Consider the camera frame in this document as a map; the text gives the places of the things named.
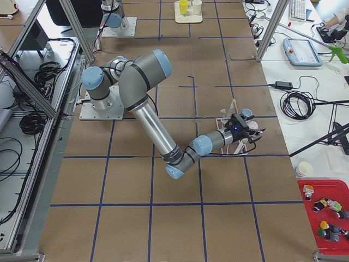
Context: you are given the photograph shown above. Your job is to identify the seated person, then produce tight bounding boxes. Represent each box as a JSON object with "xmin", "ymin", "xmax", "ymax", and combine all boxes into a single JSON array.
[{"xmin": 324, "ymin": 8, "xmax": 348, "ymax": 28}]

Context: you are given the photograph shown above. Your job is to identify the aluminium frame post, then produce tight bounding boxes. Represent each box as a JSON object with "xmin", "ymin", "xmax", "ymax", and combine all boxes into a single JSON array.
[{"xmin": 256, "ymin": 0, "xmax": 288, "ymax": 62}]

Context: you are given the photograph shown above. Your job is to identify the blue teach pendant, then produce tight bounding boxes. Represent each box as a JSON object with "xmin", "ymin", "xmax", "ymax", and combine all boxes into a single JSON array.
[{"xmin": 282, "ymin": 38, "xmax": 323, "ymax": 67}]

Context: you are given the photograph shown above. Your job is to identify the red plastic tray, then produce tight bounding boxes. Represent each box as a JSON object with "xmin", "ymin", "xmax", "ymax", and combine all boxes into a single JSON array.
[{"xmin": 298, "ymin": 179, "xmax": 348, "ymax": 255}]

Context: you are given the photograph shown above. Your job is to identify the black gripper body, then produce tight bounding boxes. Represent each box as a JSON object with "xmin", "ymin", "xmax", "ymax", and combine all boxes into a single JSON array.
[{"xmin": 224, "ymin": 114, "xmax": 249, "ymax": 142}]

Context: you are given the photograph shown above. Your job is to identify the light blue plastic cup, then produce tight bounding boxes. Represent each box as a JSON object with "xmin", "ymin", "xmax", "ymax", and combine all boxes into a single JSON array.
[{"xmin": 241, "ymin": 108, "xmax": 253, "ymax": 117}]

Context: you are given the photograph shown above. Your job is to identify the black power adapter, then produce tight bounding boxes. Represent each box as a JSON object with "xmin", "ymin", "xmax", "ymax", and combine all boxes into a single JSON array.
[{"xmin": 275, "ymin": 81, "xmax": 293, "ymax": 90}]

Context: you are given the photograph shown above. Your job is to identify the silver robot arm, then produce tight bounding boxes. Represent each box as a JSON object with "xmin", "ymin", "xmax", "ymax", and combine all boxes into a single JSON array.
[
  {"xmin": 101, "ymin": 0, "xmax": 129, "ymax": 30},
  {"xmin": 81, "ymin": 49, "xmax": 265, "ymax": 179}
]

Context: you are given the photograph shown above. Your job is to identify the white wire cup rack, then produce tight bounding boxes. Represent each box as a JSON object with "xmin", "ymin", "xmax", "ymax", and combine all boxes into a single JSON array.
[{"xmin": 215, "ymin": 98, "xmax": 256, "ymax": 156}]

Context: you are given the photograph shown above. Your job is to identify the white paper cup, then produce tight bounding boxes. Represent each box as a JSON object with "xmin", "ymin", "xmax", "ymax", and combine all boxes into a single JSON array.
[{"xmin": 294, "ymin": 161, "xmax": 314, "ymax": 178}]

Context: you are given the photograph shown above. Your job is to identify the long metal rod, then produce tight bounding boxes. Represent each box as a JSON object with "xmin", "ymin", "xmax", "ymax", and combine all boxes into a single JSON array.
[{"xmin": 278, "ymin": 23, "xmax": 336, "ymax": 49}]

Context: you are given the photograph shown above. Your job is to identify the beige serving tray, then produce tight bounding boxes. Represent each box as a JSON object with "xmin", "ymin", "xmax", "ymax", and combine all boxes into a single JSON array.
[{"xmin": 174, "ymin": 1, "xmax": 203, "ymax": 23}]

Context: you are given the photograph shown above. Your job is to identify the yellow plastic cup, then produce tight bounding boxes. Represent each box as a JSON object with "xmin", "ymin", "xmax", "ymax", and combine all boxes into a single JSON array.
[{"xmin": 178, "ymin": 0, "xmax": 189, "ymax": 15}]

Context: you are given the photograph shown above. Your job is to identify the cream white plastic cup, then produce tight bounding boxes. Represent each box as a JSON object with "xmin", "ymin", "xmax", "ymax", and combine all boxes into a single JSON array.
[{"xmin": 192, "ymin": 0, "xmax": 202, "ymax": 15}]

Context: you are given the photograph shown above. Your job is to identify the pink plastic cup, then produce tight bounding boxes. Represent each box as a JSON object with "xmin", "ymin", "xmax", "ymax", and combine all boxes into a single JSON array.
[{"xmin": 246, "ymin": 121, "xmax": 258, "ymax": 132}]

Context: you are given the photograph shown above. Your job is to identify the white keyboard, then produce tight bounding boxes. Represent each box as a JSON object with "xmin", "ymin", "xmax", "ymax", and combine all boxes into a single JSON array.
[{"xmin": 289, "ymin": 0, "xmax": 306, "ymax": 21}]

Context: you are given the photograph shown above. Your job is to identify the coiled black cable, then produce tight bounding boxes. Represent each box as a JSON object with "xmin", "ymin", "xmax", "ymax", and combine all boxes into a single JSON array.
[{"xmin": 280, "ymin": 91, "xmax": 317, "ymax": 120}]

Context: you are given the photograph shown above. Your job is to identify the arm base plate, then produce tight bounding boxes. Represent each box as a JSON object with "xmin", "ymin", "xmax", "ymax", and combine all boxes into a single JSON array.
[
  {"xmin": 79, "ymin": 85, "xmax": 124, "ymax": 121},
  {"xmin": 101, "ymin": 15, "xmax": 137, "ymax": 38}
]

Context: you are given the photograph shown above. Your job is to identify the black tripod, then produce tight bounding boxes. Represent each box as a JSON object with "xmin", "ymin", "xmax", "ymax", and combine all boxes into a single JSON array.
[{"xmin": 288, "ymin": 99, "xmax": 349, "ymax": 158}]

